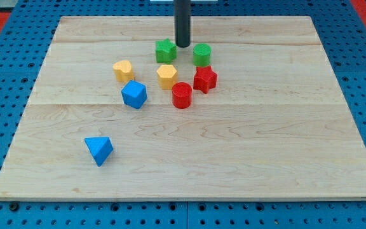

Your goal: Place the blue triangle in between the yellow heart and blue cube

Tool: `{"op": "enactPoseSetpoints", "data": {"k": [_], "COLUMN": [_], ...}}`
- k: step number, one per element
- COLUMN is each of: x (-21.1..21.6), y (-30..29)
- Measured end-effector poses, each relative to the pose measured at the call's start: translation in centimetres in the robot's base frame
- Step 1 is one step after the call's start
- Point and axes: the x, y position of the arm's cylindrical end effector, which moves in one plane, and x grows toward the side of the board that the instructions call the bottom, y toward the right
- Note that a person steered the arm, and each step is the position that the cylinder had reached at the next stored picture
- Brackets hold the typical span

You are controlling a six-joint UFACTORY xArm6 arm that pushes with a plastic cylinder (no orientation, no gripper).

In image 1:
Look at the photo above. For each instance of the green cylinder block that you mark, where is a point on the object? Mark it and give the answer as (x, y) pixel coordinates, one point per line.
(201, 55)

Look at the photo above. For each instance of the yellow hexagon block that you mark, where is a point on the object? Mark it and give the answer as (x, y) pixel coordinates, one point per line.
(167, 76)

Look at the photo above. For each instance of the red star block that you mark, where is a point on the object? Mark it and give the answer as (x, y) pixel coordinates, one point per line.
(204, 79)

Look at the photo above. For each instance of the red cylinder block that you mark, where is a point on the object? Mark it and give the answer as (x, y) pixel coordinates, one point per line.
(181, 95)

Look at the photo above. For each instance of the light wooden board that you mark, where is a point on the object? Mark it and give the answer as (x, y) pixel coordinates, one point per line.
(275, 128)

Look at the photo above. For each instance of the blue triangle block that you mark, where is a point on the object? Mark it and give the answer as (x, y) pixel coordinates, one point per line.
(100, 148)

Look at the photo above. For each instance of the yellow heart block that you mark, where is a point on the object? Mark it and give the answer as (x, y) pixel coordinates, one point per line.
(123, 71)

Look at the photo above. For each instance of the blue cube block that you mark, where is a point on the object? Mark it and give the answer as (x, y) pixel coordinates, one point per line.
(134, 94)

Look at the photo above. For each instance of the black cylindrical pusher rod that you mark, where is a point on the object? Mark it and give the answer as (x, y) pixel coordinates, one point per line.
(182, 22)

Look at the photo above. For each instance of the green star block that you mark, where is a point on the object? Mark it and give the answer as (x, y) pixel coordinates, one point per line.
(166, 51)

